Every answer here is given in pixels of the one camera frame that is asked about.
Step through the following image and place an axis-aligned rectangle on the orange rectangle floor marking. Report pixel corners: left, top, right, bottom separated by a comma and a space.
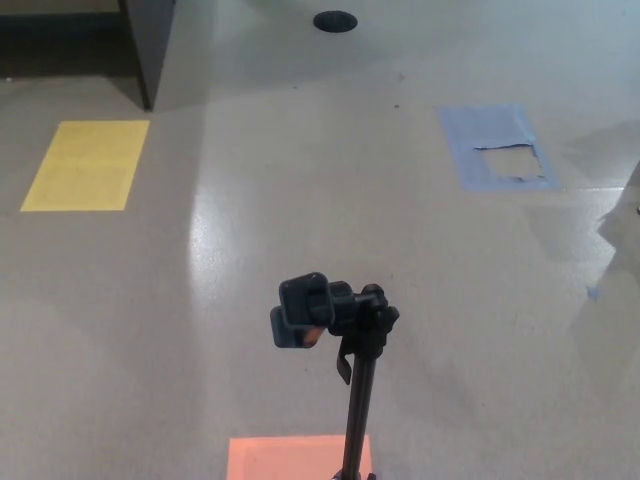
227, 434, 374, 480

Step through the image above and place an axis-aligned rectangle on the yellow rectangle floor marking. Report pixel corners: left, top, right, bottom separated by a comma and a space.
19, 119, 151, 213

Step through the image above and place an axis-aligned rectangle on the black telescopic phone stand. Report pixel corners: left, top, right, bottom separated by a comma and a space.
269, 271, 402, 480

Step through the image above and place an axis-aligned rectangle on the torn blue tape rectangle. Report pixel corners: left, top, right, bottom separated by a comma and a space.
437, 103, 560, 192

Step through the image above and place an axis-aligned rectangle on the black round floor disc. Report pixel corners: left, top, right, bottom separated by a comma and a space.
312, 10, 359, 34

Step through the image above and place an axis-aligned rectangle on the dark desk side panel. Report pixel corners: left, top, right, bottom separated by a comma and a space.
118, 0, 176, 111

